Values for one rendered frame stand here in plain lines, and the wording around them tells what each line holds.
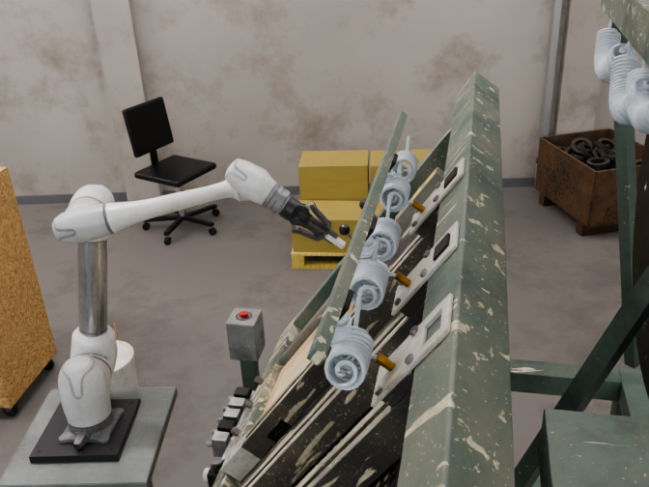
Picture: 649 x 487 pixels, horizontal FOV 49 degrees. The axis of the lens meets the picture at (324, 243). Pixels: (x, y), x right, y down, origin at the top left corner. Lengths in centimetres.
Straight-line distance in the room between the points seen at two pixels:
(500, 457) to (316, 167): 434
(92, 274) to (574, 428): 188
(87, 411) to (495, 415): 187
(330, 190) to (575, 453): 430
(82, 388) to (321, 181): 301
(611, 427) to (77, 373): 189
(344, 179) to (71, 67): 253
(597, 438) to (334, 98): 517
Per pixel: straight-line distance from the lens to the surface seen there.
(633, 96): 169
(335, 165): 511
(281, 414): 202
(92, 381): 257
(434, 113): 611
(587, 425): 106
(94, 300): 263
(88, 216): 232
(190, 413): 391
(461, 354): 97
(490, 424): 91
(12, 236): 400
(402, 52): 595
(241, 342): 288
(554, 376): 282
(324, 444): 158
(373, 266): 124
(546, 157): 596
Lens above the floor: 248
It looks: 27 degrees down
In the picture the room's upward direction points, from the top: 3 degrees counter-clockwise
